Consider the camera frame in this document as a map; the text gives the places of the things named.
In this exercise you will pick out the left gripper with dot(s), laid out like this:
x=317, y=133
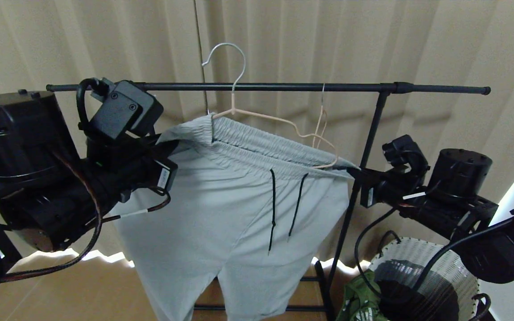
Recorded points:
x=51, y=209

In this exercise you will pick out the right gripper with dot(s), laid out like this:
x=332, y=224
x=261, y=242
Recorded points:
x=386, y=191

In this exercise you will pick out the pink clothes hanger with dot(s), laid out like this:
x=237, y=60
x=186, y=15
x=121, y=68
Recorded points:
x=323, y=93
x=261, y=115

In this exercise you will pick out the pale grey shorts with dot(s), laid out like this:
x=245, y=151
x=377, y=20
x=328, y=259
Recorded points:
x=221, y=214

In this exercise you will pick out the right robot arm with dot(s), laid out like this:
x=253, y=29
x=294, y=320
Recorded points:
x=458, y=174

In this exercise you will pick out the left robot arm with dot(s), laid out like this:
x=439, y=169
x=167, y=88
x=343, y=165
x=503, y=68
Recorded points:
x=16, y=133

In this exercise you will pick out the white laundry basket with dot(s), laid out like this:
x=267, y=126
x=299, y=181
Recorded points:
x=458, y=276

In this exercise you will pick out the black clothes rack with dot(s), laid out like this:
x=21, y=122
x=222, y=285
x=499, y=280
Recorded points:
x=283, y=87

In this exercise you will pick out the green printed garment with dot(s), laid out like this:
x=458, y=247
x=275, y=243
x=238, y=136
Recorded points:
x=355, y=298

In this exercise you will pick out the beige curtain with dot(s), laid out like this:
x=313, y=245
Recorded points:
x=373, y=40

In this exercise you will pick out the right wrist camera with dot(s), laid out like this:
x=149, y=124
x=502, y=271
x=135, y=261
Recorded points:
x=404, y=154

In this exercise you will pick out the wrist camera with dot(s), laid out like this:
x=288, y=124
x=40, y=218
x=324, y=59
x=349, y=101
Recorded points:
x=123, y=109
x=404, y=154

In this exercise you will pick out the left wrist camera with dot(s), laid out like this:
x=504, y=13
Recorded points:
x=123, y=109

